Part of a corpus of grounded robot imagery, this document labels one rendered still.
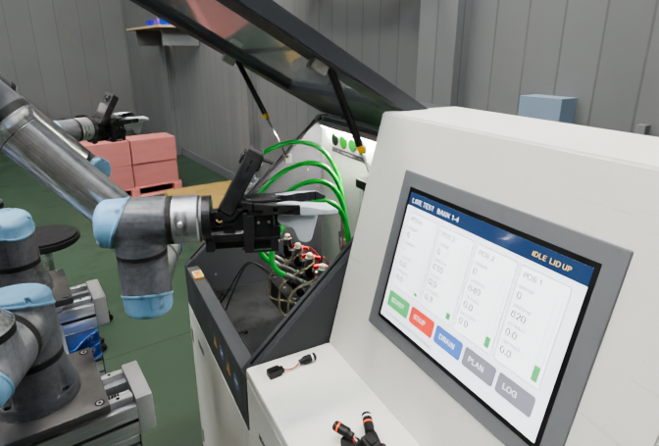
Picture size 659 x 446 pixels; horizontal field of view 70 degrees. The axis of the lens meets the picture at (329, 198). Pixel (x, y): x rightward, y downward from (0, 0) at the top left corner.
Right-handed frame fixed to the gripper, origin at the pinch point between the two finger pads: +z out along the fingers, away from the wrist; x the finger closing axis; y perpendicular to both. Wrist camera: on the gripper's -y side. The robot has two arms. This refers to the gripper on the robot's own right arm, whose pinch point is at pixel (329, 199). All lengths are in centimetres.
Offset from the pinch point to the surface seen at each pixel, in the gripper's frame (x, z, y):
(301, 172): -101, 5, 8
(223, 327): -51, -23, 44
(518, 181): 5.7, 29.5, -2.4
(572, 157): 13.2, 33.1, -6.7
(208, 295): -70, -28, 42
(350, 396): -15.6, 6.2, 45.9
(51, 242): -189, -121, 51
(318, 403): -14.7, -1.0, 46.0
